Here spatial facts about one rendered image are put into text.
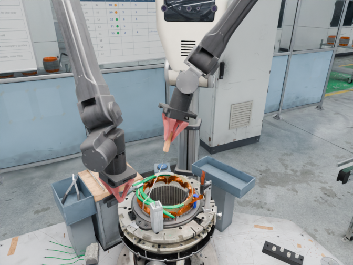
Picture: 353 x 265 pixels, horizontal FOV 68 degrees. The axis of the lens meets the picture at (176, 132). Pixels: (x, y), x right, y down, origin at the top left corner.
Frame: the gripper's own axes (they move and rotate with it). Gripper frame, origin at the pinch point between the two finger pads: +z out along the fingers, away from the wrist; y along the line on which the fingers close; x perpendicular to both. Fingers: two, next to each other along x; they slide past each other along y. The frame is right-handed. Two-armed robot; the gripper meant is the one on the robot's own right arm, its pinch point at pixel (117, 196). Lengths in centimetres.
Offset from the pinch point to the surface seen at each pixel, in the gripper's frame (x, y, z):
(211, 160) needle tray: 55, -9, 15
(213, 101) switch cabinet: 204, -120, 47
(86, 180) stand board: 6.6, -33.4, 14.9
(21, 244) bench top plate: -18, -50, 44
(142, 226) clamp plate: 4.8, 3.9, 11.1
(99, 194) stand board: 5.5, -21.9, 14.8
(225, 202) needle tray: 47, 6, 25
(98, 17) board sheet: 114, -199, -38
